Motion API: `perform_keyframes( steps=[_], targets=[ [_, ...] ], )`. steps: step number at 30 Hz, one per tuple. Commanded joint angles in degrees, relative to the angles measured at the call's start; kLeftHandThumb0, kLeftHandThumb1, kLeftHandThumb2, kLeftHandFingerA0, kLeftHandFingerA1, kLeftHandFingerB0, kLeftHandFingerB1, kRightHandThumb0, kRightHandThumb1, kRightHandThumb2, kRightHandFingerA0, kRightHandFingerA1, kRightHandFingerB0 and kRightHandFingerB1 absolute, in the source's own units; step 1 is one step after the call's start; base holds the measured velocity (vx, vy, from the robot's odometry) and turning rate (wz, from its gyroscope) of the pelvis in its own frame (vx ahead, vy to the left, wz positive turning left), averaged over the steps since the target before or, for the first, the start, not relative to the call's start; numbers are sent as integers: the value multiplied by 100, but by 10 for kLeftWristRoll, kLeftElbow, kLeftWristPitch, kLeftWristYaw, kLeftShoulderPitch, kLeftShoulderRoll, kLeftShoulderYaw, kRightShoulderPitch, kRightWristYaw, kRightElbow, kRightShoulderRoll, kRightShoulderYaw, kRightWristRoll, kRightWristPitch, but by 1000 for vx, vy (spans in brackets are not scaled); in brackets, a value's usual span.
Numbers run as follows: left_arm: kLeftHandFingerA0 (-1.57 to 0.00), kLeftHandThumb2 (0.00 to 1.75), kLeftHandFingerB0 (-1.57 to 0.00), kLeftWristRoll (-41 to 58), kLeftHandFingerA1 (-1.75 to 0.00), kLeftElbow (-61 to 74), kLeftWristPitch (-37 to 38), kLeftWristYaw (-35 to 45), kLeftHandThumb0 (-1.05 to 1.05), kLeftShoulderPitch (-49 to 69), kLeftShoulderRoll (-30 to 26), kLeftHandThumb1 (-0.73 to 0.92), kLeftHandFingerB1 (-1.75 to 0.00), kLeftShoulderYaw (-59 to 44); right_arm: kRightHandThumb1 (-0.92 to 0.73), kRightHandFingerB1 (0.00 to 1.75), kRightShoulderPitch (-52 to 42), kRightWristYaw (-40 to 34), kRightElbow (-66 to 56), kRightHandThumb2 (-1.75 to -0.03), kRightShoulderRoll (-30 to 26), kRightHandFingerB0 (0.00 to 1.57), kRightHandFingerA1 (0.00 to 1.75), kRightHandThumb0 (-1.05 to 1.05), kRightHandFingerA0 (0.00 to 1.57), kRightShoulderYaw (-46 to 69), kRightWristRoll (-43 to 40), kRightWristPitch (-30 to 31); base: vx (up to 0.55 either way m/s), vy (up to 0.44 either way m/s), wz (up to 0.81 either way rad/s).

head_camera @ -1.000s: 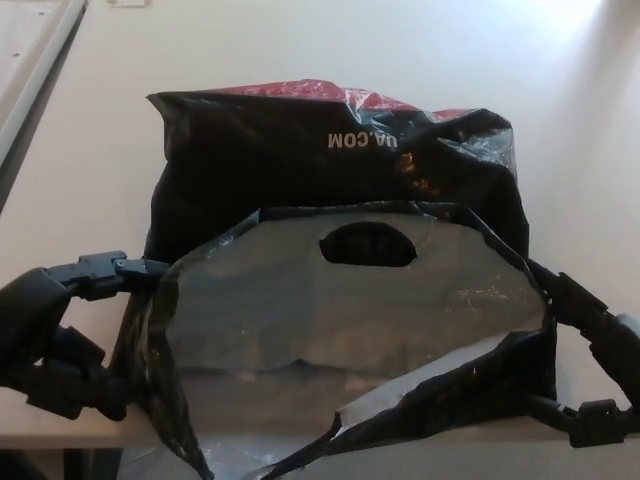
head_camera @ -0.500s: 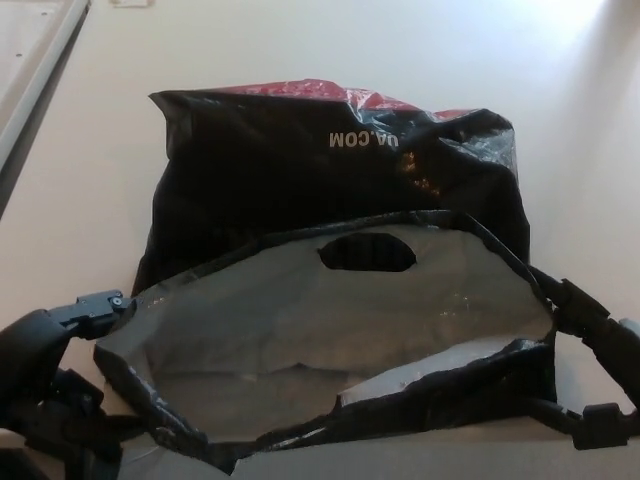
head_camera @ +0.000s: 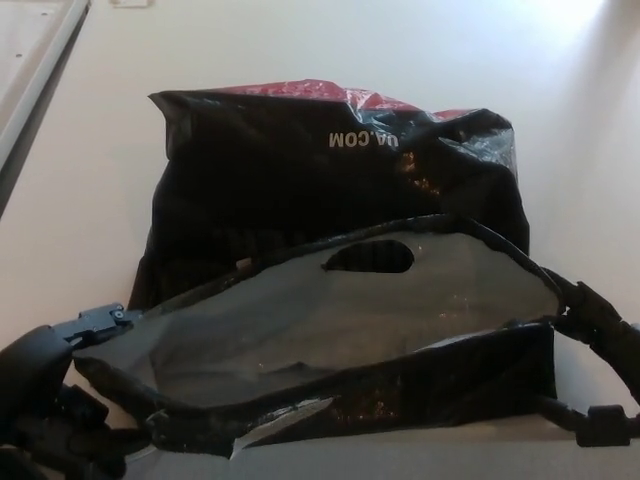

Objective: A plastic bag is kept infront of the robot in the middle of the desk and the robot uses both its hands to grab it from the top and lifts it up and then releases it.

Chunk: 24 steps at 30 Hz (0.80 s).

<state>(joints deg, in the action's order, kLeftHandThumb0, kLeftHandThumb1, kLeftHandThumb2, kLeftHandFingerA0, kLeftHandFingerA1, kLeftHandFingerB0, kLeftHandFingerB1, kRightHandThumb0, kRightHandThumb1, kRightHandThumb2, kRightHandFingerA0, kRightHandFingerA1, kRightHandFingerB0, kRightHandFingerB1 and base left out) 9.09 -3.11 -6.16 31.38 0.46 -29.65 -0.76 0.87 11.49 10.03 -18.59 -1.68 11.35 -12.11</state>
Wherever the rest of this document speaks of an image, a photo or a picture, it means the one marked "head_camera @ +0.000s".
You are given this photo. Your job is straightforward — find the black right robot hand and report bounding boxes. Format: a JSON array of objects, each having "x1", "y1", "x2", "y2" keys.
[{"x1": 524, "y1": 267, "x2": 640, "y2": 449}]

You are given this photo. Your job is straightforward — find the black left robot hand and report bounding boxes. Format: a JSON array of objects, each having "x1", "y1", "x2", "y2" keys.
[{"x1": 0, "y1": 301, "x2": 157, "y2": 480}]

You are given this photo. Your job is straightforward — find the black Under Armour plastic bag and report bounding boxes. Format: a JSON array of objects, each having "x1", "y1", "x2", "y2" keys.
[{"x1": 73, "y1": 77, "x2": 559, "y2": 459}]

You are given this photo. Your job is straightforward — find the white adjacent desk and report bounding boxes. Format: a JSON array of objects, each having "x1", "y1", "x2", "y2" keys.
[{"x1": 0, "y1": 0, "x2": 89, "y2": 217}]

